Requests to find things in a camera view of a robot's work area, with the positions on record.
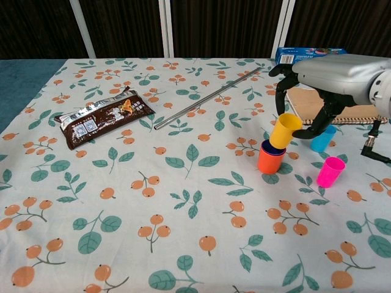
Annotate light blue plastic cup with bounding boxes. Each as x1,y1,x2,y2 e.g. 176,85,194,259
310,125,337,153

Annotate floral orange-fruit tablecloth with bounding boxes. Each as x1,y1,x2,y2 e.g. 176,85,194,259
0,57,391,293

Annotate brown foil snack packet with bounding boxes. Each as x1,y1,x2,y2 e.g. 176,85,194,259
54,85,156,151

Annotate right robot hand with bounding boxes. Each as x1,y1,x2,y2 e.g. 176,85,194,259
268,54,389,142

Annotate yellow plastic cup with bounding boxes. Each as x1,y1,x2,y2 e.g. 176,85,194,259
268,112,303,150

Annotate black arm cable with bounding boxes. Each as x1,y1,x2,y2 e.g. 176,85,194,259
360,117,391,165

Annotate white partition frame post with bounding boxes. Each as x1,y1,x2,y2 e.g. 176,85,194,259
158,0,175,58
270,0,296,58
68,0,97,59

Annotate blue cookie box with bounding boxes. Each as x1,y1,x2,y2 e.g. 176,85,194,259
275,46,348,65

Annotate dark blue plastic cup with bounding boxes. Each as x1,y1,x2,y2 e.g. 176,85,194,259
261,140,287,156

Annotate long metal tube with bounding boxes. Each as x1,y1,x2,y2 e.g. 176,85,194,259
154,67,262,131

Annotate brown spiral notebook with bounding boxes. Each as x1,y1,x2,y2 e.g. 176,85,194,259
284,87,390,126

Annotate pink plastic cup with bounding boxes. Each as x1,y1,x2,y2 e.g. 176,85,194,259
316,156,346,189

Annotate orange plastic cup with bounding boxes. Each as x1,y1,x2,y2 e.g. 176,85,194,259
257,139,287,175

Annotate dark slatted partition panel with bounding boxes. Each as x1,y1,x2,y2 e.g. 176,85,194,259
78,0,167,59
285,0,391,60
169,0,287,59
0,0,91,60

